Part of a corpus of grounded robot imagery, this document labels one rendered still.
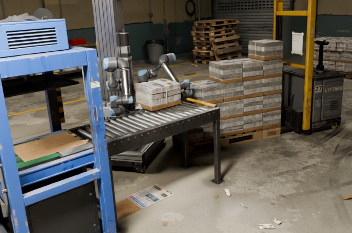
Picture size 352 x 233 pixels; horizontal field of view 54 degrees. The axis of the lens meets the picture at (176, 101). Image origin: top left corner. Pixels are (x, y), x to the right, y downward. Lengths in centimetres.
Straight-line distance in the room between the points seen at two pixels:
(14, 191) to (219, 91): 275
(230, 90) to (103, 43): 164
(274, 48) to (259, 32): 741
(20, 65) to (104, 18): 198
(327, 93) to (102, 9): 312
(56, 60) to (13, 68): 25
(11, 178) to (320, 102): 396
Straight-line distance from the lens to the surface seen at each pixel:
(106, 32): 404
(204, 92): 425
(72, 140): 293
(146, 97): 347
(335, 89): 523
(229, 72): 436
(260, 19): 1201
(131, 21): 1143
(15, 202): 242
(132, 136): 287
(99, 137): 248
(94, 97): 240
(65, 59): 229
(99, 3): 405
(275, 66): 470
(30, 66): 222
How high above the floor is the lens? 180
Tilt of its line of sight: 15 degrees down
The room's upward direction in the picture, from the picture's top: 3 degrees counter-clockwise
